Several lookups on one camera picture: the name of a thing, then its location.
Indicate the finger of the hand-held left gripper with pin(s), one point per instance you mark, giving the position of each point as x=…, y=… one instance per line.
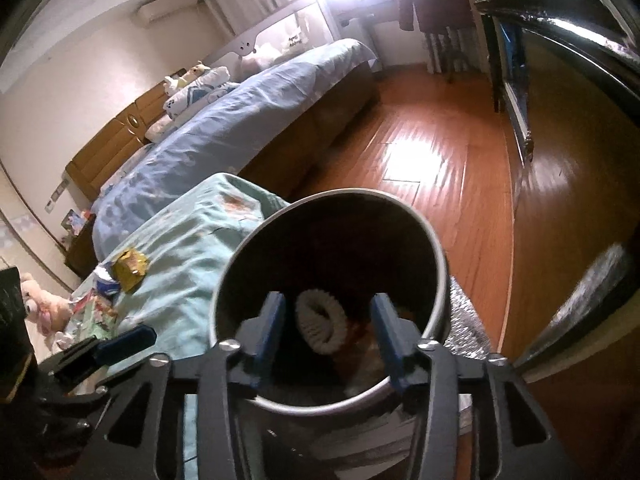
x=127, y=340

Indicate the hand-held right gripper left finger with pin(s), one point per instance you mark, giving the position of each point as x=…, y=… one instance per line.
x=272, y=320

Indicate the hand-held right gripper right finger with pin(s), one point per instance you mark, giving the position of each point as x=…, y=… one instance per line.
x=387, y=325

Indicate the white packet blue print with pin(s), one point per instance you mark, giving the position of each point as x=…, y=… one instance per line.
x=107, y=282

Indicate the grey metal trash bin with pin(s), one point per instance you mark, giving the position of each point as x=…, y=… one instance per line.
x=325, y=240

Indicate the orange wrapper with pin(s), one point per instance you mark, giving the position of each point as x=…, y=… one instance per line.
x=367, y=355

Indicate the beige plush bear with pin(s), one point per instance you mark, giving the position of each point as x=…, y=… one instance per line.
x=42, y=305

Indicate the colourful snack packet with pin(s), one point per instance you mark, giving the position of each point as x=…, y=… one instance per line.
x=95, y=315

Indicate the white rolled cloth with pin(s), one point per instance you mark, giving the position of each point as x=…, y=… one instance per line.
x=320, y=320

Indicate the yellow crumpled wrapper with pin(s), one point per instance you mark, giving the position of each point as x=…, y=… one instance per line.
x=130, y=265

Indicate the silver foil mat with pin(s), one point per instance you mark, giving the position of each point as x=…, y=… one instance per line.
x=465, y=320

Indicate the dark wooden nightstand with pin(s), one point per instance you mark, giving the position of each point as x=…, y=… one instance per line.
x=80, y=252

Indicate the teal floral blanket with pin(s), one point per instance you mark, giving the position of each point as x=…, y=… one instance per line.
x=190, y=250

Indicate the colourful small box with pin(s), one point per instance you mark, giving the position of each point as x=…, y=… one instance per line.
x=75, y=220

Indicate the brown bed base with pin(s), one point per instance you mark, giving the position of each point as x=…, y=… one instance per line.
x=310, y=125

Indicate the light blue bed blanket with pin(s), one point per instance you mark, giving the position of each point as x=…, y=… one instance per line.
x=225, y=125

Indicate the wooden headboard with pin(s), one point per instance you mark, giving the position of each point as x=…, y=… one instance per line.
x=110, y=135

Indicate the blue white patterned pillow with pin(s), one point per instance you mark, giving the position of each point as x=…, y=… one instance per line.
x=200, y=91

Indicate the yellow green plush toy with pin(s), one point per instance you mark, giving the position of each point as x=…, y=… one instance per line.
x=187, y=76

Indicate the white plush toy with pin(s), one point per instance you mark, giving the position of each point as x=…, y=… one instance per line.
x=260, y=55

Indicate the glass-fronted cabinet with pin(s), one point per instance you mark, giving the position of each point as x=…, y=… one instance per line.
x=515, y=85

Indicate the metal clothes stand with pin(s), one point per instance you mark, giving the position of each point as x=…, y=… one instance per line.
x=442, y=52

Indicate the white desk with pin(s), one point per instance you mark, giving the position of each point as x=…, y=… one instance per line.
x=355, y=25

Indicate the white air conditioner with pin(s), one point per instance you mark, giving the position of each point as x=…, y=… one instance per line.
x=167, y=5

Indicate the wall socket panel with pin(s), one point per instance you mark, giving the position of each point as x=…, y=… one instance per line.
x=57, y=192

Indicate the white child bed frame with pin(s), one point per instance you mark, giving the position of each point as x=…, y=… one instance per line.
x=280, y=22

